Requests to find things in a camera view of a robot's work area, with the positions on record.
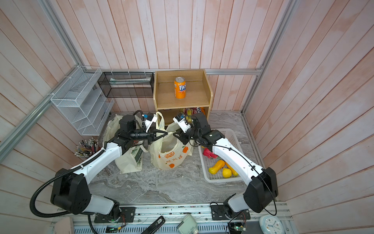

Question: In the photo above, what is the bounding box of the wooden shelf unit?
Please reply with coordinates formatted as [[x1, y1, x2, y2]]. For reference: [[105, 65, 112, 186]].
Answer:
[[153, 69, 214, 126]]

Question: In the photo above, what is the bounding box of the white plastic fruit basket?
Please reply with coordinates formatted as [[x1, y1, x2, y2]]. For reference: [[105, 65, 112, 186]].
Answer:
[[198, 129, 243, 183]]

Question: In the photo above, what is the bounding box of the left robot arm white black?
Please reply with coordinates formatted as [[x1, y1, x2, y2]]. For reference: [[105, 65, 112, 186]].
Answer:
[[29, 113, 167, 222]]

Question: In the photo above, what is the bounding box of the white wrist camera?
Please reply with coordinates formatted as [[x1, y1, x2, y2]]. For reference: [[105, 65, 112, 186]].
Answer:
[[142, 112, 158, 132], [173, 113, 191, 133]]

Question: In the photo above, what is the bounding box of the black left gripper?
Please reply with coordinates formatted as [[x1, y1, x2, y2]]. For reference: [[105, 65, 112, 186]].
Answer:
[[130, 126, 168, 145]]

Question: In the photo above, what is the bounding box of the floral canvas tote bag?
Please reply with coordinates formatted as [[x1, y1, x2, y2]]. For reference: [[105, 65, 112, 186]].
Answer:
[[103, 114, 148, 174]]

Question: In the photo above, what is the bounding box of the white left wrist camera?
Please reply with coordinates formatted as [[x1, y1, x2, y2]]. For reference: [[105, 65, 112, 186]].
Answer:
[[142, 112, 158, 132]]

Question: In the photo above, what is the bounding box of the grey small display device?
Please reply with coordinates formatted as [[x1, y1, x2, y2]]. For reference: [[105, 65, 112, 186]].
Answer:
[[177, 214, 199, 234]]

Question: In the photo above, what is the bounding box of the white wire mesh shelf rack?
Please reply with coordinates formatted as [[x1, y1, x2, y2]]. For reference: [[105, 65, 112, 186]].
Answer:
[[51, 66, 114, 136]]

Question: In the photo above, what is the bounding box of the white round clock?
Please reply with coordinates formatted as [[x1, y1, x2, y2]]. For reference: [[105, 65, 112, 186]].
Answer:
[[259, 214, 285, 234]]

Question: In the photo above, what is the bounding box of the yellow corn toy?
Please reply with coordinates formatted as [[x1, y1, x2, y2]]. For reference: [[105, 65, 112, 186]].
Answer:
[[208, 160, 226, 175]]

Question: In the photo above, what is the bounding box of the red pen holder with pens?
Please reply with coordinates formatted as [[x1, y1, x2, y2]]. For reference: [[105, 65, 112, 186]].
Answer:
[[75, 137, 101, 159]]

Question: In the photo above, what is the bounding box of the black remote handset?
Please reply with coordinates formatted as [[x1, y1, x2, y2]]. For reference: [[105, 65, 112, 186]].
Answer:
[[142, 215, 166, 234]]

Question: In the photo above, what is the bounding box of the orange Fanta can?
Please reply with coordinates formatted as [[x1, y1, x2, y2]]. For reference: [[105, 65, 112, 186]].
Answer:
[[174, 77, 186, 99]]

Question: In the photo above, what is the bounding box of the pink dragon fruit toy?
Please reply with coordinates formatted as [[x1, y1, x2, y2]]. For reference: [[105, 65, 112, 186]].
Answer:
[[203, 148, 218, 159]]

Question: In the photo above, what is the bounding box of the orange carrot corn toy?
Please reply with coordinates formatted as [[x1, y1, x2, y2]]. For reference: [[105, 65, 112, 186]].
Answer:
[[226, 162, 239, 176]]

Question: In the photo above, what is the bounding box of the black mesh wall basket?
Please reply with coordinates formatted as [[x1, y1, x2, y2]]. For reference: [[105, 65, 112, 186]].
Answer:
[[98, 72, 154, 98]]

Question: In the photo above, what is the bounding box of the yellow plastic grocery bag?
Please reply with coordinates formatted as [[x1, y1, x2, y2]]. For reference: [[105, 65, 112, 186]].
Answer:
[[149, 112, 193, 170]]

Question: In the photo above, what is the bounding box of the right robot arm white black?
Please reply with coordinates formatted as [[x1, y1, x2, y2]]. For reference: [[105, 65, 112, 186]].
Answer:
[[173, 113, 278, 214]]

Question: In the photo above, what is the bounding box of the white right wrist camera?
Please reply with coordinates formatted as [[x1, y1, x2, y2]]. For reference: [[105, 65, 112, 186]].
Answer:
[[173, 113, 191, 133]]

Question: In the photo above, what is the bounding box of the yellow green snack bag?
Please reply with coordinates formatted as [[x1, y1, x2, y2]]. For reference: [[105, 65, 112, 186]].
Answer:
[[180, 108, 197, 122]]

